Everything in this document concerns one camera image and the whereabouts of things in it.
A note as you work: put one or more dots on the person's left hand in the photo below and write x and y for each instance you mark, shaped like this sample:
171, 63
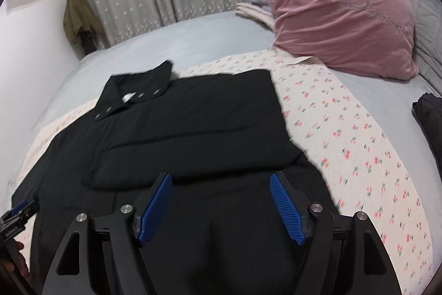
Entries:
15, 275

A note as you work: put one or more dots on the floral white bed sheet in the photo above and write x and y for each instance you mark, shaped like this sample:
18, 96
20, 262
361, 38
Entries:
361, 169

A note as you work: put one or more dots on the stack of folded blankets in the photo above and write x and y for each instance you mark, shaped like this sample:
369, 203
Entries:
258, 11

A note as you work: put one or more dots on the black coat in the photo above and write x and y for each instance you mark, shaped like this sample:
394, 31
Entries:
220, 137

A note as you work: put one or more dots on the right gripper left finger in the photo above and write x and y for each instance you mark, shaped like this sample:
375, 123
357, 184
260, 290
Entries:
101, 255

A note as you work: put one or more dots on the pink velvet pillow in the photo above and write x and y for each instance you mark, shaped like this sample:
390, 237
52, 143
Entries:
363, 37

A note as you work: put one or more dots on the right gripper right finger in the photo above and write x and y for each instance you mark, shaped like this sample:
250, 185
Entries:
343, 254

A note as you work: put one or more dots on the black folded garment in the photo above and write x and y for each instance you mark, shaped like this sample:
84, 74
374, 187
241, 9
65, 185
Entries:
427, 111

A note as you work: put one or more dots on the olive green hanging jacket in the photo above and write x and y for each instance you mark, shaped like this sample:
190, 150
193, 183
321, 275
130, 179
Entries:
81, 25

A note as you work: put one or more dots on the light blue bed cover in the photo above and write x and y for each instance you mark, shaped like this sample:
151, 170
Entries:
210, 38

